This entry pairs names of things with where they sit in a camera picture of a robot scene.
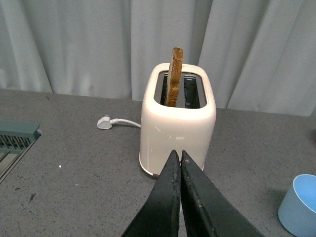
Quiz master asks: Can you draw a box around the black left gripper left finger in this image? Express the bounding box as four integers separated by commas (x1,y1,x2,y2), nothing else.
122,150,181,237

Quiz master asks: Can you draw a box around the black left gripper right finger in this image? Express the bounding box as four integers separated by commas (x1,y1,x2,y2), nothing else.
181,151,263,237

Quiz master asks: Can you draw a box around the blue cup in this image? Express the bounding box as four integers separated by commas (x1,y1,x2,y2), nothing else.
277,174,316,237

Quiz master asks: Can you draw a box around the cream white toaster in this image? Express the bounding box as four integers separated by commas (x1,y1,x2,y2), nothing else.
139,63,216,176

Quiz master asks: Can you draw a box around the white power plug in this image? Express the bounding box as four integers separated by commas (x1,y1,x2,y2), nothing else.
97,115,112,130

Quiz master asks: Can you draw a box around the toasted bread slice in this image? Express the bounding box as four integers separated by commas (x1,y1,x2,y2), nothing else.
165,47,184,107

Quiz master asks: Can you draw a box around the green dish rack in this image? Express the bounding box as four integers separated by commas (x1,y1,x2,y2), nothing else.
0,120,41,181

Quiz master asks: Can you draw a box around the grey curtain backdrop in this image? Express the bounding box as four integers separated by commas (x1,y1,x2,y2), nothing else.
0,0,316,116

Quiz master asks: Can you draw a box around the white power cable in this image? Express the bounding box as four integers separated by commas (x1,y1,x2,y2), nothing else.
110,118,142,128

